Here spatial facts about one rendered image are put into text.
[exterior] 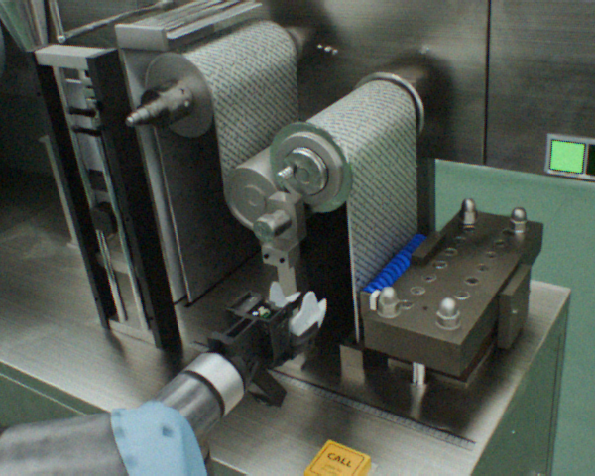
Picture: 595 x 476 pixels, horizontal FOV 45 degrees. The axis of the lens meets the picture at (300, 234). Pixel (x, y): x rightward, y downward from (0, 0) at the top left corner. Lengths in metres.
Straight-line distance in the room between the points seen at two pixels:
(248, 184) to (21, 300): 0.63
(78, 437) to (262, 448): 0.62
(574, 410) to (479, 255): 1.32
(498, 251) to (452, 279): 0.12
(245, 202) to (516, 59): 0.50
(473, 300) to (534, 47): 0.42
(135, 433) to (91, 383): 0.81
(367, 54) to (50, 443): 1.01
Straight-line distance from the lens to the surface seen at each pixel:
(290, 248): 1.11
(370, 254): 1.19
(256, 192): 1.18
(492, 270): 1.24
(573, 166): 1.29
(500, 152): 1.32
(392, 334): 1.12
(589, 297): 3.06
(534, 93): 1.27
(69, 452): 0.52
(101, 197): 1.30
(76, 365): 1.38
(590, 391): 2.62
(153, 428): 0.51
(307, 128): 1.07
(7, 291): 1.67
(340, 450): 1.07
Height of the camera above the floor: 1.69
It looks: 29 degrees down
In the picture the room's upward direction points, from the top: 6 degrees counter-clockwise
